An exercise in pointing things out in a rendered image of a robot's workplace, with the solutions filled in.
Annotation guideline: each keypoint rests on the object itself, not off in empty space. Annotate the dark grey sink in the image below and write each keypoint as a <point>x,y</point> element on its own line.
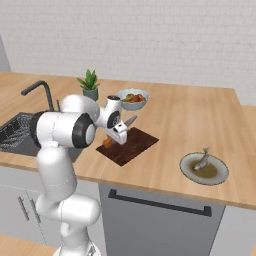
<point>15,133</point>

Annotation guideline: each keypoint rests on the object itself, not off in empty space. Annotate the grey fish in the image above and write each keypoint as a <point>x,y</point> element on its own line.
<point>201,162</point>

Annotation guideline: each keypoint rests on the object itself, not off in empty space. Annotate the grey dishwasher front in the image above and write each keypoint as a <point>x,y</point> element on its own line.
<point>156,230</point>

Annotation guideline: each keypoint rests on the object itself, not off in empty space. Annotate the dark brown cutting board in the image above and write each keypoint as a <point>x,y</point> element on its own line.
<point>133,146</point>

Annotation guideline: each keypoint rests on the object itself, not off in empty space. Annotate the black tap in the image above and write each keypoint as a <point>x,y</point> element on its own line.
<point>46,90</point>

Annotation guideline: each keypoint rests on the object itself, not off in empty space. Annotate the orange food in bowl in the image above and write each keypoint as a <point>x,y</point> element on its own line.
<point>136,98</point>

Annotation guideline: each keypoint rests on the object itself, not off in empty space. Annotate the grey cupboard door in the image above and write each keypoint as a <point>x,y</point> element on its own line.
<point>41,233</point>
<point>10,210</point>

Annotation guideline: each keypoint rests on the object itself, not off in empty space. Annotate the grey tall cabinet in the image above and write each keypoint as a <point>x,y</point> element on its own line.
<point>3,56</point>

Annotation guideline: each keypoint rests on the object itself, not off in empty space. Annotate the grey plate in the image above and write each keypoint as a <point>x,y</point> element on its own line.
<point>216,171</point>

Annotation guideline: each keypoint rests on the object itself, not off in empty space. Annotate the green plant in grey pot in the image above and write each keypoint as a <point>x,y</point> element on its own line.
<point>90,85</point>

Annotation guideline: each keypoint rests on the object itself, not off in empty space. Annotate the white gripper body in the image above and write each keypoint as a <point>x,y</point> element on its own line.
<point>120,135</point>

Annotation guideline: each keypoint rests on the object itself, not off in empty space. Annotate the grey cupboard panel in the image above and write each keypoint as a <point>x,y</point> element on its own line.
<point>236,233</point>

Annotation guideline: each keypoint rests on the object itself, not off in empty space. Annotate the grey drawer front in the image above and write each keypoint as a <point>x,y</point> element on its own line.
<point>15,177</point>

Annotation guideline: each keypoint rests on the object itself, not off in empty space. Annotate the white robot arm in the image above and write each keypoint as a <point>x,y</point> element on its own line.
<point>56,166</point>

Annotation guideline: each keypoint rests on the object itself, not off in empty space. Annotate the pale blue bowl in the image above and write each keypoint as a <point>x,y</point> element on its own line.
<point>135,106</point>

